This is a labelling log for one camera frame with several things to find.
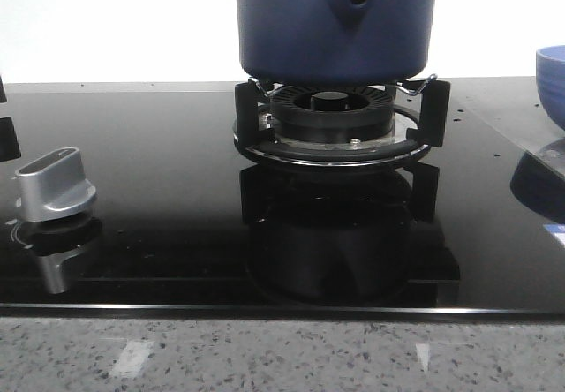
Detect blue ceramic bowl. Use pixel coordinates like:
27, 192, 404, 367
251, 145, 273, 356
536, 44, 564, 130

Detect black pot support grate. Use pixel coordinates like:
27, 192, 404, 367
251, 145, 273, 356
233, 75, 451, 170

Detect blue cooking pot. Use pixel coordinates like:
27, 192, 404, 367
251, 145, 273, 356
236, 0, 434, 86

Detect black gas burner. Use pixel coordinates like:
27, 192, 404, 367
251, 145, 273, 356
270, 86, 394, 143

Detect black glass cooktop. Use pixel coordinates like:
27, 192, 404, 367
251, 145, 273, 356
1, 78, 564, 321

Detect silver stove knob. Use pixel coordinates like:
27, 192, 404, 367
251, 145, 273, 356
15, 147, 96, 222

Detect blue label sticker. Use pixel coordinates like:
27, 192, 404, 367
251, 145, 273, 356
544, 224, 565, 247

